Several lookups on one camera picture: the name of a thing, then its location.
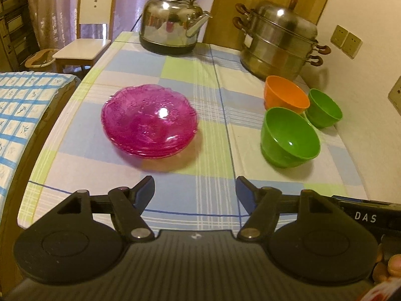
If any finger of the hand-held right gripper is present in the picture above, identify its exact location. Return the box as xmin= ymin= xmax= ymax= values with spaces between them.
xmin=331 ymin=195 xmax=392 ymax=207

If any stainless steel kettle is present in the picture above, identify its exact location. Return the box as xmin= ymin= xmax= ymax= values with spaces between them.
xmin=139 ymin=0 xmax=214 ymax=55

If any orange plastic bowl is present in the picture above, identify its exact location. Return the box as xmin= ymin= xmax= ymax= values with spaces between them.
xmin=263 ymin=75 xmax=311 ymax=115

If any stainless steel steamer pot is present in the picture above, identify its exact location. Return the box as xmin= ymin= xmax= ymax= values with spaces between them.
xmin=233 ymin=0 xmax=332 ymax=82

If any green plastic bowl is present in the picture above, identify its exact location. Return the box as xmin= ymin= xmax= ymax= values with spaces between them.
xmin=261 ymin=107 xmax=321 ymax=168
xmin=305 ymin=88 xmax=343 ymax=129

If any dark storage rack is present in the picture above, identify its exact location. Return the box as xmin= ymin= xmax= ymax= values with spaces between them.
xmin=0 ymin=0 xmax=40 ymax=72

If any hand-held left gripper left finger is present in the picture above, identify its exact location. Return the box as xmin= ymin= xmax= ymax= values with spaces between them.
xmin=56 ymin=176 xmax=156 ymax=244

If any beige wall socket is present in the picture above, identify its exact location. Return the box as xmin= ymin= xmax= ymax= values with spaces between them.
xmin=388 ymin=76 xmax=401 ymax=115

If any red white cloth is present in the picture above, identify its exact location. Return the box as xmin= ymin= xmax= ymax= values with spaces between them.
xmin=365 ymin=280 xmax=401 ymax=301

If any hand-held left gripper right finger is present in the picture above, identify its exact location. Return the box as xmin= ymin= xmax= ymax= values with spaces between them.
xmin=236 ymin=176 xmax=333 ymax=242

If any person's right hand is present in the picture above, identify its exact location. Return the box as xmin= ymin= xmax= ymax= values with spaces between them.
xmin=372 ymin=243 xmax=401 ymax=289

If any blue white checked cloth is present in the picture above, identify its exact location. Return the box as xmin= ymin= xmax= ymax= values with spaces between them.
xmin=0 ymin=71 xmax=77 ymax=214

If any white wooden chair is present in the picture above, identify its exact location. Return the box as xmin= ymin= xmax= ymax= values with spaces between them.
xmin=52 ymin=0 xmax=119 ymax=72

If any sheer lilac curtain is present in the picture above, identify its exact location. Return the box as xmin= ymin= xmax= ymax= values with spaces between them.
xmin=23 ymin=0 xmax=221 ymax=51

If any pastel checked tablecloth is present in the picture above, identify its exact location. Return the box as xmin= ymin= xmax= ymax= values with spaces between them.
xmin=18 ymin=31 xmax=368 ymax=229

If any pink glass plate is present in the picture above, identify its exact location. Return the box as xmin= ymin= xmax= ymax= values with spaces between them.
xmin=101 ymin=84 xmax=198 ymax=148
xmin=105 ymin=122 xmax=200 ymax=154
xmin=112 ymin=132 xmax=198 ymax=159

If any round wicker basket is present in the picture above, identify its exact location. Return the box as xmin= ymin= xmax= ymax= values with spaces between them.
xmin=24 ymin=48 xmax=60 ymax=69

